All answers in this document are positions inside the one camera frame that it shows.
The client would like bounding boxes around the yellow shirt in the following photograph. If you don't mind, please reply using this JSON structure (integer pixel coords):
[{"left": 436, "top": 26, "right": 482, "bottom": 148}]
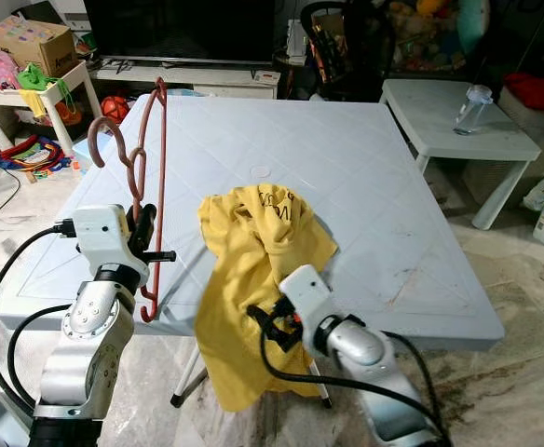
[{"left": 196, "top": 183, "right": 338, "bottom": 413}]

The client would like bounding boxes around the reddish clothes hanger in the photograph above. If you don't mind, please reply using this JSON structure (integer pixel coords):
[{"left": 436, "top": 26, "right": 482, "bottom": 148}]
[{"left": 88, "top": 77, "right": 170, "bottom": 324}]

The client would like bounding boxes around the light blue plastic box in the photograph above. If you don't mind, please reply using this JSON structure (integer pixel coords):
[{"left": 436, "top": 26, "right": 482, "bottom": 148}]
[{"left": 72, "top": 132, "right": 110, "bottom": 175}]

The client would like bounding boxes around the orange basketball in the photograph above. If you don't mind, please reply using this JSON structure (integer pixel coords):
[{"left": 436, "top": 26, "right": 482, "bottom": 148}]
[{"left": 100, "top": 96, "right": 129, "bottom": 125}]

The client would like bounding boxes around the pale grey folding table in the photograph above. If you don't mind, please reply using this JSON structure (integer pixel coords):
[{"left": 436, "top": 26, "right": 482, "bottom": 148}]
[{"left": 0, "top": 93, "right": 508, "bottom": 409}]

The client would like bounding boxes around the white television stand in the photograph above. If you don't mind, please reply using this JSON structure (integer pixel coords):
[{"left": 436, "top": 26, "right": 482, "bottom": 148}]
[{"left": 88, "top": 61, "right": 280, "bottom": 99}]

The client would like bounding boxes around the small yellow cloth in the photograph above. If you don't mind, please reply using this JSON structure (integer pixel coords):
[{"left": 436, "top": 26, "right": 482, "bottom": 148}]
[{"left": 19, "top": 88, "right": 54, "bottom": 119}]

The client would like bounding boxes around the black television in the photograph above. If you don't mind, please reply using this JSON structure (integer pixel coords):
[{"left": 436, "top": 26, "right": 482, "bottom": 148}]
[{"left": 83, "top": 0, "right": 278, "bottom": 68}]

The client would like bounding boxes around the cardboard box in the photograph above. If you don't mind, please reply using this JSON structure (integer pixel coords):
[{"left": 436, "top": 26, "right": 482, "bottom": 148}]
[{"left": 0, "top": 16, "right": 77, "bottom": 78}]

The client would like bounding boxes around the small white side table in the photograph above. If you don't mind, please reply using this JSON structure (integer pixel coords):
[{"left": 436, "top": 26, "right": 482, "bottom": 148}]
[{"left": 381, "top": 78, "right": 543, "bottom": 231}]

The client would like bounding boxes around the black mesh chair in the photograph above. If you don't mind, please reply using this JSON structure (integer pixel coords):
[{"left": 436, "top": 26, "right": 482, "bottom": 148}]
[{"left": 298, "top": 0, "right": 396, "bottom": 102}]

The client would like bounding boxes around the clear water bottle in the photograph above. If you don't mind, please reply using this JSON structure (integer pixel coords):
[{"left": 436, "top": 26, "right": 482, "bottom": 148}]
[{"left": 454, "top": 84, "right": 494, "bottom": 137}]

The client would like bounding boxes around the plush toy pile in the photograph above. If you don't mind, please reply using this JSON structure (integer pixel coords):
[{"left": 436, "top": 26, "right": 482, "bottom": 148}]
[{"left": 388, "top": 0, "right": 492, "bottom": 74}]

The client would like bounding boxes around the red cloth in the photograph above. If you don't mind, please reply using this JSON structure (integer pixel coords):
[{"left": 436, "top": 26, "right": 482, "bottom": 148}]
[{"left": 503, "top": 73, "right": 544, "bottom": 113}]

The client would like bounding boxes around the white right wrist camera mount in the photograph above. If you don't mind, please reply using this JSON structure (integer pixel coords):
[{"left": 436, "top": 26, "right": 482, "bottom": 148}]
[{"left": 277, "top": 264, "right": 338, "bottom": 338}]

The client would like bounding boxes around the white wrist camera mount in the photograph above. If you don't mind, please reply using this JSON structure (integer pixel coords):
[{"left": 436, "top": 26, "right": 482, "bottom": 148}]
[
  {"left": 277, "top": 264, "right": 338, "bottom": 338},
  {"left": 72, "top": 205, "right": 150, "bottom": 280}
]

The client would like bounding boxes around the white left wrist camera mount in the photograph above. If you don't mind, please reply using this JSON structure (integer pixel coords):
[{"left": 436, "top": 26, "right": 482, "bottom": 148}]
[{"left": 72, "top": 205, "right": 150, "bottom": 280}]

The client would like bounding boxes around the long black left arm cable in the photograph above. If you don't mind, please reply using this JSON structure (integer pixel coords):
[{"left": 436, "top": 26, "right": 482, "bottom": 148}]
[{"left": 0, "top": 220, "right": 79, "bottom": 420}]

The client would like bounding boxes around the short black left arm cable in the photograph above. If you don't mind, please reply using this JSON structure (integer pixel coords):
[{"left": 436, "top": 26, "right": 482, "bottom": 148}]
[{"left": 7, "top": 303, "right": 73, "bottom": 415}]

